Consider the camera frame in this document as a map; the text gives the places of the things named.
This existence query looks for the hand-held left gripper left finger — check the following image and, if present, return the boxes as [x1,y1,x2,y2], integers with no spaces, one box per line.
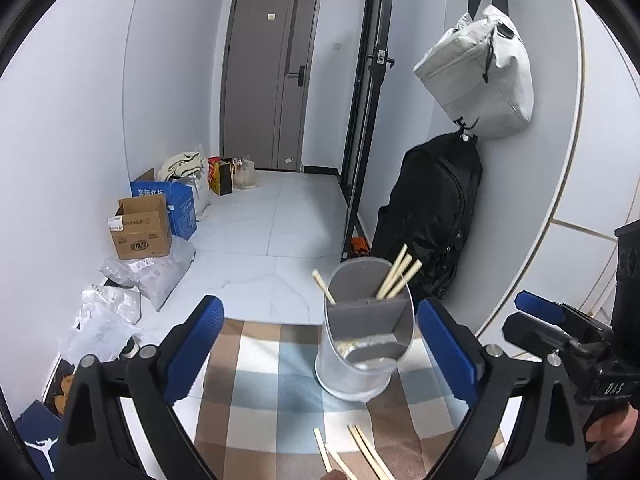
[57,295,225,480]

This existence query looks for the wooden chopstick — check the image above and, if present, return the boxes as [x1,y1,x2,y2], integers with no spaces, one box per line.
[325,442,358,480]
[313,427,331,473]
[382,254,413,300]
[353,425,396,480]
[387,261,423,300]
[312,269,337,305]
[347,425,388,480]
[376,244,408,298]

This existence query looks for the beige folded cloth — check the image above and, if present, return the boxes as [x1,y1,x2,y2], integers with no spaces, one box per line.
[159,151,207,181]

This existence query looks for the white oval utensil holder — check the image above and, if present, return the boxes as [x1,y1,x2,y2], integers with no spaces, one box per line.
[314,256,417,402]

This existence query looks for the light grey hanging bag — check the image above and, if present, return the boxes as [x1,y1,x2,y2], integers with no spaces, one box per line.
[413,0,535,140]

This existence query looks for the black metal framed door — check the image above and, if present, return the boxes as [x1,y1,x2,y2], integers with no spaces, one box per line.
[340,0,398,261]

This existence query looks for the brown shoes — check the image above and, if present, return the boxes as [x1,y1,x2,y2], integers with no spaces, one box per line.
[54,375,76,413]

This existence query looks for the clear plastic bags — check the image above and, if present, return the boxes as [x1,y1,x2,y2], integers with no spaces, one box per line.
[60,284,161,366]

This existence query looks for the black backpack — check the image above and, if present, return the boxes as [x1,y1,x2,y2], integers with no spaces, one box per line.
[371,132,484,301]

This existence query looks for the person's right hand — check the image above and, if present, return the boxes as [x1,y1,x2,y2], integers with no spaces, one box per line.
[585,402,640,466]

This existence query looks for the white black shoes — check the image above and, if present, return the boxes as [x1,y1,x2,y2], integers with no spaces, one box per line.
[120,340,151,361]

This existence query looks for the blue cardboard box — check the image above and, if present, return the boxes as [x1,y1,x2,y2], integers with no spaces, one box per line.
[130,167,198,241]

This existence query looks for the dark blue shoe box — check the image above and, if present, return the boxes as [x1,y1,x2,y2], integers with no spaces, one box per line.
[14,400,63,480]

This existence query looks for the red black paper bag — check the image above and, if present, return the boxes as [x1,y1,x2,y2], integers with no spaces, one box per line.
[207,156,235,197]

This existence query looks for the white plastic bag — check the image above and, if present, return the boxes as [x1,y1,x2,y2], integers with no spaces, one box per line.
[232,156,258,190]

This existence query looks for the grey door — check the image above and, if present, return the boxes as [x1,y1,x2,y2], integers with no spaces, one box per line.
[220,0,322,173]

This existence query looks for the brown cardboard box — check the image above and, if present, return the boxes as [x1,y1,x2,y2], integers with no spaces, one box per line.
[107,194,173,261]

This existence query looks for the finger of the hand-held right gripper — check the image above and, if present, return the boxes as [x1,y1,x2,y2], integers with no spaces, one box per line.
[502,312,581,363]
[515,291,608,331]

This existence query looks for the grey mailer bags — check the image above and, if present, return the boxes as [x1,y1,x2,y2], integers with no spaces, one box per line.
[99,240,196,312]

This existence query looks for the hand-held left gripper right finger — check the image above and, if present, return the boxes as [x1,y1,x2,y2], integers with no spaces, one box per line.
[416,298,591,480]

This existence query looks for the white woven sack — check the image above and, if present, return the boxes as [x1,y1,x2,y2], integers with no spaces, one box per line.
[185,160,213,216]

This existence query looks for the checkered tablecloth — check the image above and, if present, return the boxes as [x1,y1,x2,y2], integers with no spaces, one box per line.
[192,317,501,480]

